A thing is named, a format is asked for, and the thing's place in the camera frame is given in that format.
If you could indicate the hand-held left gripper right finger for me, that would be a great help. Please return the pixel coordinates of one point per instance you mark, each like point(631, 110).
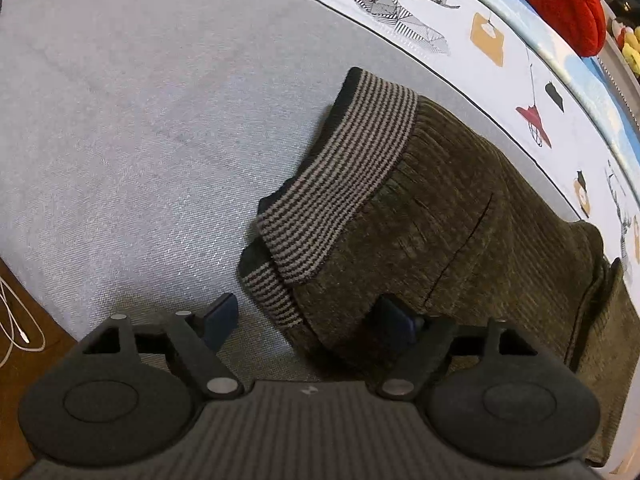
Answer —
point(395, 324)

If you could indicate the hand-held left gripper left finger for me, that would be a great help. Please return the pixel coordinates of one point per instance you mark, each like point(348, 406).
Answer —
point(221, 321)

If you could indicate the grey bed cover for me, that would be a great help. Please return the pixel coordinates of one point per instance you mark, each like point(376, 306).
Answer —
point(130, 120)

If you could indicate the yellow plush toys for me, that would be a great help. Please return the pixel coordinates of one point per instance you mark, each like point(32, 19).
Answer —
point(631, 45)

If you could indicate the blue and white patterned blanket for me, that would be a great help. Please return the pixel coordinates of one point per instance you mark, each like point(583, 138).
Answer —
point(565, 60)

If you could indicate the white deer printed mat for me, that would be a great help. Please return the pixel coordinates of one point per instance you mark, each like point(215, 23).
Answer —
point(505, 85)

